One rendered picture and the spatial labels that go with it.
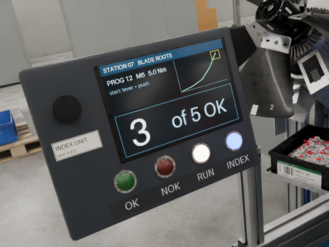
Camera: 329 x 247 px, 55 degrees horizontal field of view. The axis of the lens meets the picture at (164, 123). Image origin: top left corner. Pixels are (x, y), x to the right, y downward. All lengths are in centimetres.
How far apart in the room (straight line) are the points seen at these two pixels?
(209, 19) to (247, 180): 887
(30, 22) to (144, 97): 1269
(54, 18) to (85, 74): 1267
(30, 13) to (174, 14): 729
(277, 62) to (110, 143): 81
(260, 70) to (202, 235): 118
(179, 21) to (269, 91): 589
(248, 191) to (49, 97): 36
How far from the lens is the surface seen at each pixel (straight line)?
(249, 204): 58
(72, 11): 638
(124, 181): 36
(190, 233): 200
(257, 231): 64
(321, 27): 99
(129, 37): 655
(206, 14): 929
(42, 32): 1303
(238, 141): 42
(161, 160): 37
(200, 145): 40
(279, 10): 110
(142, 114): 37
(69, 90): 35
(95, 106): 35
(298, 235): 71
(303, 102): 117
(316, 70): 109
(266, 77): 106
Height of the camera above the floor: 130
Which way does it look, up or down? 21 degrees down
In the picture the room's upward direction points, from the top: 9 degrees counter-clockwise
